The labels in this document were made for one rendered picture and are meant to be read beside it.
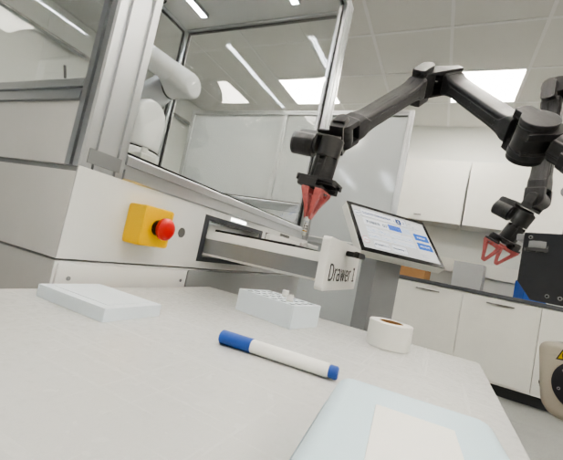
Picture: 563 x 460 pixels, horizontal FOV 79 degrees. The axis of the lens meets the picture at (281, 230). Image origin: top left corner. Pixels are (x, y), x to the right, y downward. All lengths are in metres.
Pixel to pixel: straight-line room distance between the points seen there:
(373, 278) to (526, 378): 2.35
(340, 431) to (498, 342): 3.63
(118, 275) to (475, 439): 0.59
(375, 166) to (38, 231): 2.28
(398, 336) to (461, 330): 3.18
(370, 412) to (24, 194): 0.64
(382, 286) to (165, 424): 1.61
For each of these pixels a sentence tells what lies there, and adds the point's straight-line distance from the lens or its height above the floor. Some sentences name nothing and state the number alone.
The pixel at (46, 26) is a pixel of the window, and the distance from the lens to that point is 0.88.
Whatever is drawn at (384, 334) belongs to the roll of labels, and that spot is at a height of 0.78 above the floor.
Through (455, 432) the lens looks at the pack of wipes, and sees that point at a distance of 0.22.
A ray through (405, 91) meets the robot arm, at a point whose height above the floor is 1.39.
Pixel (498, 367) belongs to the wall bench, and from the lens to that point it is 3.82.
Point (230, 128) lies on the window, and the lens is 0.92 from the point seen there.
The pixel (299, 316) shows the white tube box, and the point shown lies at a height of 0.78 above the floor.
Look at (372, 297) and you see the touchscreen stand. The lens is 1.77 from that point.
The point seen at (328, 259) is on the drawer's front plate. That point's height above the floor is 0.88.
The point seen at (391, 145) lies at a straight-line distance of 2.66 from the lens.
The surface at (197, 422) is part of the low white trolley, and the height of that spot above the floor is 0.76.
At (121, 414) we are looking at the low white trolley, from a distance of 0.26.
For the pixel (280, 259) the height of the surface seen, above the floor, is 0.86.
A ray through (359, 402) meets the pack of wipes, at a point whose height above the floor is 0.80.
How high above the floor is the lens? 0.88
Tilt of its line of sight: 4 degrees up
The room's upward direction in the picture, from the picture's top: 12 degrees clockwise
